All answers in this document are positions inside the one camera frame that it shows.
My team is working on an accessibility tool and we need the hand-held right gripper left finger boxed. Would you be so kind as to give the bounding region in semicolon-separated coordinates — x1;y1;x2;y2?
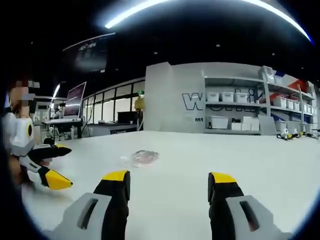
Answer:
53;169;131;240

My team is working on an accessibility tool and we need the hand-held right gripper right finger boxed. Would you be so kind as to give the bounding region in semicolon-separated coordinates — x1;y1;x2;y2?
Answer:
207;171;294;240

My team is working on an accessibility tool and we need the clear resealable bag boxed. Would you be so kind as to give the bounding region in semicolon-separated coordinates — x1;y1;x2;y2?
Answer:
119;149;161;169

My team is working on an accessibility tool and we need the person's left hand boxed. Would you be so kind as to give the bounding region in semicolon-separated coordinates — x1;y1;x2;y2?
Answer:
9;152;24;186

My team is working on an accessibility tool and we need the black-legged work desk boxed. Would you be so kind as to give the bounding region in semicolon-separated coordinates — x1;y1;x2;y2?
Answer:
40;117;84;141

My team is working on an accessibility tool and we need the standing monitor screen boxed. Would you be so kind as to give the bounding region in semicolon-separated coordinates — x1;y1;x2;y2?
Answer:
64;81;88;118

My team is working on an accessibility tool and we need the low grey counter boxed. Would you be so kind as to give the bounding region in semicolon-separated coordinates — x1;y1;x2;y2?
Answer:
86;121;145;138

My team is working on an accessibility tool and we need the spare hand-held gripper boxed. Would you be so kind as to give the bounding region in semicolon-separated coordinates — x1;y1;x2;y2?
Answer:
298;129;320;139
275;128;301;142

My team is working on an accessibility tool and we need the grey metal shelf unit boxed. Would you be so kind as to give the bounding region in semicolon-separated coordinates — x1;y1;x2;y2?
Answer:
202;65;320;136

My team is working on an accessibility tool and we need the row of white storage boxes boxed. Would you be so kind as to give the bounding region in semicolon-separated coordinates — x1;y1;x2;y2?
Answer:
205;91;318;132

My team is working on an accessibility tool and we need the hanging dark display screen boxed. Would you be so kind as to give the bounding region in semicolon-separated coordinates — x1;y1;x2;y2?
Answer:
62;32;117;74

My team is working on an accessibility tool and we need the white lettered partition panel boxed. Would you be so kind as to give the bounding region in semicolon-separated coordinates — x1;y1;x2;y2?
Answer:
144;62;206;134

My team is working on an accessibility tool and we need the ceiling light strip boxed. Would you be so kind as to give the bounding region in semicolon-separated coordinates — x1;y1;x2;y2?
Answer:
257;0;316;47
104;0;181;29

